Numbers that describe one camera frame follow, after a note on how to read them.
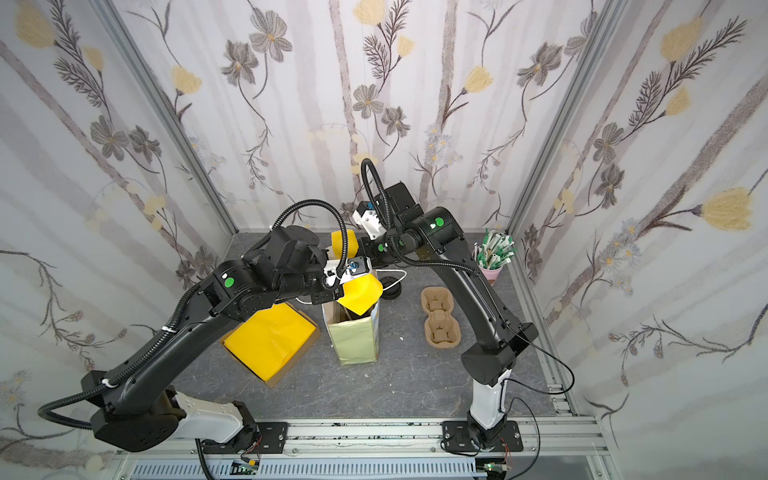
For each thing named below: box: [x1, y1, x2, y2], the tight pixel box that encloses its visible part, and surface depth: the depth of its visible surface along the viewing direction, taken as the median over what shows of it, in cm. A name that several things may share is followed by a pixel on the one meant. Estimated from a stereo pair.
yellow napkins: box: [223, 303, 316, 381], surface depth 86 cm
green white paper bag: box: [322, 300, 380, 365], surface depth 72 cm
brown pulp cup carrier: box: [420, 286, 462, 349], surface depth 94 cm
